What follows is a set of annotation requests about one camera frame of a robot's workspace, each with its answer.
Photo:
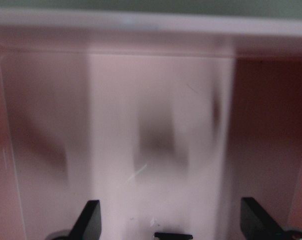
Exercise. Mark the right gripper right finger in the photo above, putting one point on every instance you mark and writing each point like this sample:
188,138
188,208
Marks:
256,223

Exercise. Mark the pink plastic bin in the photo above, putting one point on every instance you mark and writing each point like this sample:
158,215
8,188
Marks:
167,119

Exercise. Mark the yellow push button switch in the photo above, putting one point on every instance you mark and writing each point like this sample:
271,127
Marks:
172,236

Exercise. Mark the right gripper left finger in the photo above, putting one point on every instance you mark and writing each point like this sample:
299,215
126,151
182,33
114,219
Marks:
88,225

